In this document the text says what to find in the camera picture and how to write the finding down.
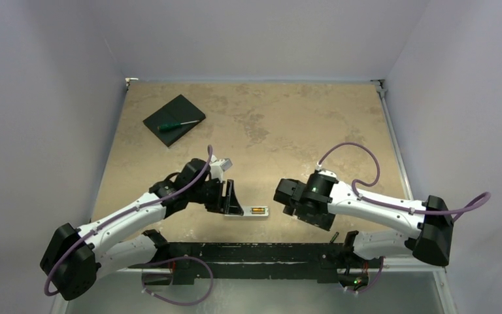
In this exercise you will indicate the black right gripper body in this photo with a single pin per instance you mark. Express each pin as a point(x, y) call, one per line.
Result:
point(284, 195)

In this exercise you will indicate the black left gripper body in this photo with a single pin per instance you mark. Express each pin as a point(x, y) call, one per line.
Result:
point(210, 195)

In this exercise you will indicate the white remote control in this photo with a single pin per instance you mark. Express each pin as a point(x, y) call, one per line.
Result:
point(250, 213)

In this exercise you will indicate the gold battery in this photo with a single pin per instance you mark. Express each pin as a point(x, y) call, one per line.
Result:
point(258, 211)

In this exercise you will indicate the green black battery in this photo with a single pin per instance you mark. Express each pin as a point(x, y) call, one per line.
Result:
point(334, 237)

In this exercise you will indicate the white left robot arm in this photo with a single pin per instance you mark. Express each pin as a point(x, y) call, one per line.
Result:
point(76, 258)

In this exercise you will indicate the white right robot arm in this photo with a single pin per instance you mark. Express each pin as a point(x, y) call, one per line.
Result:
point(422, 229)

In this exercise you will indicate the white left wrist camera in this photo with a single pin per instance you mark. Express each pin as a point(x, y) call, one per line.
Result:
point(218, 167)

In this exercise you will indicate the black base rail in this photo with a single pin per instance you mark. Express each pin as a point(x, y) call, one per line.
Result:
point(319, 262)

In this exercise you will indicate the green handled screwdriver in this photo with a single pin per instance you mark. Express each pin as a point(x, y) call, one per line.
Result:
point(176, 125)

